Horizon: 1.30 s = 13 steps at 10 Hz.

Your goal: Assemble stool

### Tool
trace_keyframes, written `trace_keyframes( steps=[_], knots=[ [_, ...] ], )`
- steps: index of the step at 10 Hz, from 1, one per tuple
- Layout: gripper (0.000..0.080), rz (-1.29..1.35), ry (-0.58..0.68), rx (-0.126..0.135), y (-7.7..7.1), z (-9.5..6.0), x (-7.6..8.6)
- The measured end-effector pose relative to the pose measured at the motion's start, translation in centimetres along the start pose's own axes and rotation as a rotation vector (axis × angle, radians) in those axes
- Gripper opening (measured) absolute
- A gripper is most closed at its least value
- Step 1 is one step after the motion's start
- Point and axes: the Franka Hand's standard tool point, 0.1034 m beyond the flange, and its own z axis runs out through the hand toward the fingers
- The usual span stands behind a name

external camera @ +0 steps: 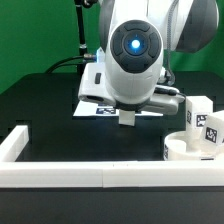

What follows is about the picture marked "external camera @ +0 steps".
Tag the white marker sheet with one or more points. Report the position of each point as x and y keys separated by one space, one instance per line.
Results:
x=87 y=109

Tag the white U-shaped fence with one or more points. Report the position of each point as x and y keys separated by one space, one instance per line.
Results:
x=15 y=174

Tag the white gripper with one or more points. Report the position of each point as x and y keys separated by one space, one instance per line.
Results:
x=115 y=87

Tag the white round stool seat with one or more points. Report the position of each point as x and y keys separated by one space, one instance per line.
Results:
x=178 y=146

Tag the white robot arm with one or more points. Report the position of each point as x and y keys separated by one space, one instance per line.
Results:
x=135 y=35

